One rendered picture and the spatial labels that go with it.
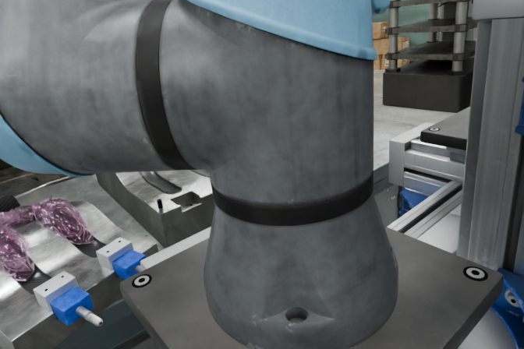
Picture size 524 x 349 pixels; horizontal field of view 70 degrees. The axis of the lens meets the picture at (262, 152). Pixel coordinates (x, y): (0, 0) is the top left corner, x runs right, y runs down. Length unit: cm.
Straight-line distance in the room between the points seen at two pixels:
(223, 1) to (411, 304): 24
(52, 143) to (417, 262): 28
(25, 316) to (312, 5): 62
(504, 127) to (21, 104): 36
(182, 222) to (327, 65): 65
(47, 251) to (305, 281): 64
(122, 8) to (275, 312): 21
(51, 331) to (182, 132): 53
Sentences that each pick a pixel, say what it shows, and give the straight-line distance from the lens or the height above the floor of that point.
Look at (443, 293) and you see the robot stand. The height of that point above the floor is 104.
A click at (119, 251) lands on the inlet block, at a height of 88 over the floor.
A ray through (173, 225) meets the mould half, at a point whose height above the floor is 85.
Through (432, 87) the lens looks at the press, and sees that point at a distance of 464.
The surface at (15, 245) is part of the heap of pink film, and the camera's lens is 82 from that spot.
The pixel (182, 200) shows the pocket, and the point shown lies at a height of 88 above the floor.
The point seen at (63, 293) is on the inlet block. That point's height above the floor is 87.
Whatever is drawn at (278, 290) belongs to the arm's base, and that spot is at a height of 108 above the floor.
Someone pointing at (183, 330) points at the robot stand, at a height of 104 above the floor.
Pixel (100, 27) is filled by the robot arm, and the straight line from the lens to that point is 25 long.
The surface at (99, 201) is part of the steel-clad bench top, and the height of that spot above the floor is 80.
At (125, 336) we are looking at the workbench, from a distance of 86.
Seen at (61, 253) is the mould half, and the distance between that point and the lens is 82.
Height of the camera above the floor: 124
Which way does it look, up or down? 20 degrees down
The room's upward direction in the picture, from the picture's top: 6 degrees counter-clockwise
